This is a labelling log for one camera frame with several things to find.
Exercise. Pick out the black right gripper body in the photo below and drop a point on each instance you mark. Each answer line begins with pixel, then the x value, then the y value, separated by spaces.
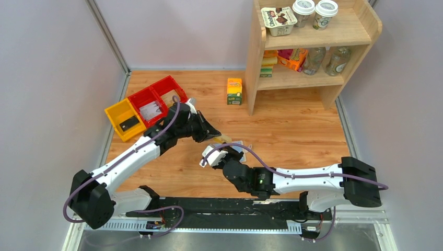
pixel 226 158

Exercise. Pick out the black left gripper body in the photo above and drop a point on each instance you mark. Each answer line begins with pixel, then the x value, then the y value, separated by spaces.
pixel 199 125

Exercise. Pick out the grey translucent card holder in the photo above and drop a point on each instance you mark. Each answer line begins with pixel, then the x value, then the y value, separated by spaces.
pixel 240 150

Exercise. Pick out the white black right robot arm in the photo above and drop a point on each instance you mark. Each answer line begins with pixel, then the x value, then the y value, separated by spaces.
pixel 349 182

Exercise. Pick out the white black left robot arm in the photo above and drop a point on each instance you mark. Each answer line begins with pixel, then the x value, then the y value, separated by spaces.
pixel 94 197

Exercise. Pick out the black credit card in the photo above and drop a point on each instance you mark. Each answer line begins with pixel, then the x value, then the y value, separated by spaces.
pixel 129 123

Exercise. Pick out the red middle plastic bin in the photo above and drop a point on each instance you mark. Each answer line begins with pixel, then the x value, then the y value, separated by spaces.
pixel 143 97

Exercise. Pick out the red plastic bin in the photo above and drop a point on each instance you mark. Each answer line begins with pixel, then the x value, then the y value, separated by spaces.
pixel 166 88
pixel 143 97

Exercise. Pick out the red far plastic bin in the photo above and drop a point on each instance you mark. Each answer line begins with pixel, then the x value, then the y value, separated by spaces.
pixel 166 88

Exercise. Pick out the yellow green juice carton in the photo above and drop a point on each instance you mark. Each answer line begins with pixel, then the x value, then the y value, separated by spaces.
pixel 234 91

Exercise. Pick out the yellow plastic bin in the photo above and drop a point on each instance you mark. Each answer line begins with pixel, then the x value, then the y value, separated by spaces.
pixel 121 111

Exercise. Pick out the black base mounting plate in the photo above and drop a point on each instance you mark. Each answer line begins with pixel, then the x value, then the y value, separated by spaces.
pixel 230 213

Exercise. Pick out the yellow green sponge stack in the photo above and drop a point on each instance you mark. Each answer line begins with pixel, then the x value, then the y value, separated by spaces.
pixel 268 62

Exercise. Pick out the orange snack box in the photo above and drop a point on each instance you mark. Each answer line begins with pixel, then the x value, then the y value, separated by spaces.
pixel 292 59

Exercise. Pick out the wooden shelf unit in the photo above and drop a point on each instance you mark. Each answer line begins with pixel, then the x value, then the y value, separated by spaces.
pixel 357 25

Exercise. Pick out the left clear plastic bottle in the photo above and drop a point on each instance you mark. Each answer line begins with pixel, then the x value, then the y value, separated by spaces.
pixel 314 60

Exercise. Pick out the clear plastic bottle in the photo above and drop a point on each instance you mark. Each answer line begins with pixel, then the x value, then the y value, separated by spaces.
pixel 338 61
pixel 314 60

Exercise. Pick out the Chobani yogurt cup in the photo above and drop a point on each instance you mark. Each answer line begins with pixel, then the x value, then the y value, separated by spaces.
pixel 279 20

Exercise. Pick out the right clear plastic bottle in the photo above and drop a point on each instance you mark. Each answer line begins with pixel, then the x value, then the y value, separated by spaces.
pixel 338 61

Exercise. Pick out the left white-lidded paper cup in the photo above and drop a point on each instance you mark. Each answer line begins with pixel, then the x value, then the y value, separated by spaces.
pixel 302 10

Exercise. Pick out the white-lidded paper cup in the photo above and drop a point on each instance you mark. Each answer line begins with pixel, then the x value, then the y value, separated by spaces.
pixel 325 10
pixel 302 10

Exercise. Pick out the right white-lidded paper cup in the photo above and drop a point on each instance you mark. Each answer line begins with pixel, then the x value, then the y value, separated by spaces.
pixel 325 10

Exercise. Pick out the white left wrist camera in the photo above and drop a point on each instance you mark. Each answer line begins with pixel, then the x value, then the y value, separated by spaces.
pixel 191 103

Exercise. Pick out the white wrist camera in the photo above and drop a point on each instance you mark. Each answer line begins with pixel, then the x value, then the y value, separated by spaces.
pixel 212 159
pixel 191 103

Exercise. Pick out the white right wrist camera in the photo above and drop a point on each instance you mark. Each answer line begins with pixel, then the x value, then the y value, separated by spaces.
pixel 212 159

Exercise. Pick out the aluminium frame rail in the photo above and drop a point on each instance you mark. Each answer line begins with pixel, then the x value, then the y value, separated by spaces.
pixel 349 229

